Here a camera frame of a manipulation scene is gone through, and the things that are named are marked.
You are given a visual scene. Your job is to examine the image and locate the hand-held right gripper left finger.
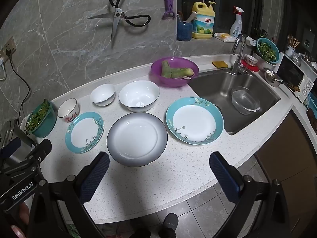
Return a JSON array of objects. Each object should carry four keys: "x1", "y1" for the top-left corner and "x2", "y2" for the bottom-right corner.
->
[{"x1": 26, "y1": 152, "x2": 110, "y2": 238}]

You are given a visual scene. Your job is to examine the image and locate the wall power socket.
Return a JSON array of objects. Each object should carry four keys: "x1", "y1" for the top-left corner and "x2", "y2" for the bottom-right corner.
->
[{"x1": 0, "y1": 37, "x2": 17, "y2": 59}]

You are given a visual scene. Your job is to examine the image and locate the black handled kitchen scissors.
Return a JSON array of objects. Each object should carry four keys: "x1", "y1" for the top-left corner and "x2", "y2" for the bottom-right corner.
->
[{"x1": 87, "y1": 0, "x2": 151, "y2": 43}]

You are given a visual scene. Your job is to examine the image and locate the purple plastic bowl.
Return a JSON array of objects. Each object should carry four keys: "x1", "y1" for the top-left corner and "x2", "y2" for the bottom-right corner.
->
[{"x1": 149, "y1": 57, "x2": 200, "y2": 88}]

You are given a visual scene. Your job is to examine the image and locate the green leafy vegetables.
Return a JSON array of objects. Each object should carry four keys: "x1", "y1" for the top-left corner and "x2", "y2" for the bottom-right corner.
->
[{"x1": 25, "y1": 99, "x2": 50, "y2": 133}]

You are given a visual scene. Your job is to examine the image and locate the black power cable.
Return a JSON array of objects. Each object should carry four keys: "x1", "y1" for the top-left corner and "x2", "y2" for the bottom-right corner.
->
[{"x1": 6, "y1": 50, "x2": 32, "y2": 119}]

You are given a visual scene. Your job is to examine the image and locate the person's dark shoe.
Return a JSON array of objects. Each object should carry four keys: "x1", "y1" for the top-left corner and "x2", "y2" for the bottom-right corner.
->
[{"x1": 161, "y1": 212, "x2": 179, "y2": 238}]

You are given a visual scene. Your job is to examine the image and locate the clear glass bowl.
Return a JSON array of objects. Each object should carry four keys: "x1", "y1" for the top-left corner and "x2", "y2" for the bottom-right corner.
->
[{"x1": 231, "y1": 87, "x2": 262, "y2": 115}]

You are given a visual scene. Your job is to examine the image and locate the teal plastic basket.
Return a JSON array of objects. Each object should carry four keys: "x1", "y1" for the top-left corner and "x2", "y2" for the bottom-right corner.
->
[{"x1": 25, "y1": 100, "x2": 57, "y2": 138}]

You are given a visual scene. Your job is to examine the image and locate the blue utensil cup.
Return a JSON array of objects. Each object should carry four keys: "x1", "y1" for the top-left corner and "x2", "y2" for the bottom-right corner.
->
[{"x1": 176, "y1": 22, "x2": 193, "y2": 41}]

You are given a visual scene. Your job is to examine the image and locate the grey rim white plate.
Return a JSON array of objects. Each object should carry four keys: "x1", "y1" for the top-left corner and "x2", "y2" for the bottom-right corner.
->
[{"x1": 107, "y1": 112, "x2": 168, "y2": 167}]

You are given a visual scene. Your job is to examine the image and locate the stainless steel pot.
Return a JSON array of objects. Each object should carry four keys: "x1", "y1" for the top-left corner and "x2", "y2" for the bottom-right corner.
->
[{"x1": 0, "y1": 118, "x2": 37, "y2": 164}]

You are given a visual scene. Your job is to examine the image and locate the chopped green vegetables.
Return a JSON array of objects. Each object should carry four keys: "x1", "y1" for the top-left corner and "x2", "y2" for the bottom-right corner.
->
[{"x1": 258, "y1": 42, "x2": 277, "y2": 61}]

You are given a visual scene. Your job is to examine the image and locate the white plastic tub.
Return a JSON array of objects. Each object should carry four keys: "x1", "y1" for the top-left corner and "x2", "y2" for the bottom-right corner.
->
[{"x1": 252, "y1": 52, "x2": 278, "y2": 66}]

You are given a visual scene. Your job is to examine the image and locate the large white bowl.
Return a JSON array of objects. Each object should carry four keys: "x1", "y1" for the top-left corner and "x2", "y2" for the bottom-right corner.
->
[{"x1": 118, "y1": 80, "x2": 160, "y2": 112}]

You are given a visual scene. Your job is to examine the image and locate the small white bowl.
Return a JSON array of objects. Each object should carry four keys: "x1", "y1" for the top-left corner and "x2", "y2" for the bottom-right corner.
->
[{"x1": 90, "y1": 83, "x2": 116, "y2": 106}]

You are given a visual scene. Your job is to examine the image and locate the patterned chopstick holder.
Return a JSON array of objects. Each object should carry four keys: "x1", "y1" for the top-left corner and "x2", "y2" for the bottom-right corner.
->
[{"x1": 284, "y1": 45, "x2": 297, "y2": 57}]

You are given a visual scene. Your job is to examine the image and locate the small red print bowl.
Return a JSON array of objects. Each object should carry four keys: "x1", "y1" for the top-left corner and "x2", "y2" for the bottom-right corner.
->
[{"x1": 57, "y1": 98, "x2": 80, "y2": 122}]

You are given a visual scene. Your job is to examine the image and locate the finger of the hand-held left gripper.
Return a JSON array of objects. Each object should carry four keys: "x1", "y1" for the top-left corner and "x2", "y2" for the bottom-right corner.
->
[
  {"x1": 0, "y1": 137, "x2": 22, "y2": 158},
  {"x1": 0, "y1": 139, "x2": 52, "y2": 177}
]

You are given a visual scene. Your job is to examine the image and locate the white packet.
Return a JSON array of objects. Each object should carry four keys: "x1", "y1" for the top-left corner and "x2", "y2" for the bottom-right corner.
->
[{"x1": 214, "y1": 32, "x2": 236, "y2": 42}]

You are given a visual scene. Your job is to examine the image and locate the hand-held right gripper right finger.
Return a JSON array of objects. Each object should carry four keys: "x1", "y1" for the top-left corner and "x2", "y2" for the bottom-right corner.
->
[{"x1": 209, "y1": 152, "x2": 290, "y2": 238}]

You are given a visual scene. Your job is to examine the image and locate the person's left hand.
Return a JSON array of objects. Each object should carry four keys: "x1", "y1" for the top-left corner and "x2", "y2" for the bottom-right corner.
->
[{"x1": 10, "y1": 202, "x2": 31, "y2": 238}]

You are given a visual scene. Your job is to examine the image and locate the large teal floral plate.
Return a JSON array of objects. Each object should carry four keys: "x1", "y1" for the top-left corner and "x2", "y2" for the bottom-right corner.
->
[{"x1": 165, "y1": 97, "x2": 224, "y2": 145}]

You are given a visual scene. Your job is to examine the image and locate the white charger cable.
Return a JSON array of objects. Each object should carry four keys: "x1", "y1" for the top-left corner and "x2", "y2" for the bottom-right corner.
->
[{"x1": 0, "y1": 57, "x2": 7, "y2": 81}]

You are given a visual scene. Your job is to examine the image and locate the teal colander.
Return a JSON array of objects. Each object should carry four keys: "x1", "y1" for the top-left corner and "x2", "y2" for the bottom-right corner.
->
[{"x1": 256, "y1": 38, "x2": 280, "y2": 62}]

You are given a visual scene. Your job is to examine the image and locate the red silicone mat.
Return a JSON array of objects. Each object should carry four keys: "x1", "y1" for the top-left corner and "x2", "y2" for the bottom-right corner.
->
[{"x1": 241, "y1": 59, "x2": 259, "y2": 73}]

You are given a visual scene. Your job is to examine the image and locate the small teal floral plate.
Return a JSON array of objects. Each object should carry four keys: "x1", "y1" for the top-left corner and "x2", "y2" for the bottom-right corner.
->
[{"x1": 65, "y1": 112, "x2": 104, "y2": 153}]

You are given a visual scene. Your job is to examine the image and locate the small patterned bowl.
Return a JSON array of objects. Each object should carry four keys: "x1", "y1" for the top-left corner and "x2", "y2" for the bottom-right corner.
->
[{"x1": 245, "y1": 55, "x2": 259, "y2": 66}]

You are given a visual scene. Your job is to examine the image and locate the white spray bottle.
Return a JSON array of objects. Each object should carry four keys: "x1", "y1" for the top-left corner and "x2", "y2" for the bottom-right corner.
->
[{"x1": 229, "y1": 6, "x2": 244, "y2": 37}]

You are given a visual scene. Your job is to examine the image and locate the long peeled green gourd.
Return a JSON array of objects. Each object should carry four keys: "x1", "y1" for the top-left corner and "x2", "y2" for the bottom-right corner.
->
[{"x1": 171, "y1": 67, "x2": 195, "y2": 78}]

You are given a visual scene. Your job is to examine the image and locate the stainless steel sink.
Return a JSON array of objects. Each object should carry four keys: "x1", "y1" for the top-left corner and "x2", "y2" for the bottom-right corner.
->
[{"x1": 189, "y1": 69, "x2": 281, "y2": 135}]

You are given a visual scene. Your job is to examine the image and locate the white microwave oven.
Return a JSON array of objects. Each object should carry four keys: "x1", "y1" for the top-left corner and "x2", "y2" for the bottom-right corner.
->
[{"x1": 276, "y1": 52, "x2": 317, "y2": 104}]

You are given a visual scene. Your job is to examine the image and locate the yellow dish soap bottle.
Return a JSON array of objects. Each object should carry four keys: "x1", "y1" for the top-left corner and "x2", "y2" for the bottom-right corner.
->
[{"x1": 191, "y1": 1, "x2": 215, "y2": 39}]

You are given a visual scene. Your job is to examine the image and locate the bundle of wooden chopsticks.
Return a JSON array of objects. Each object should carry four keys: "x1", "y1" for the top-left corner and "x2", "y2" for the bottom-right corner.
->
[{"x1": 287, "y1": 33, "x2": 300, "y2": 49}]

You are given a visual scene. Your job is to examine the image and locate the chrome faucet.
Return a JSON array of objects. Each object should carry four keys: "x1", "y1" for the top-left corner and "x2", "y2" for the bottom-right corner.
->
[{"x1": 231, "y1": 33, "x2": 248, "y2": 75}]

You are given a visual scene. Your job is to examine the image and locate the short peeled green gourd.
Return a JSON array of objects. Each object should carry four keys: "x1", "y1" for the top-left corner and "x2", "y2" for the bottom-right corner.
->
[{"x1": 161, "y1": 60, "x2": 172, "y2": 78}]

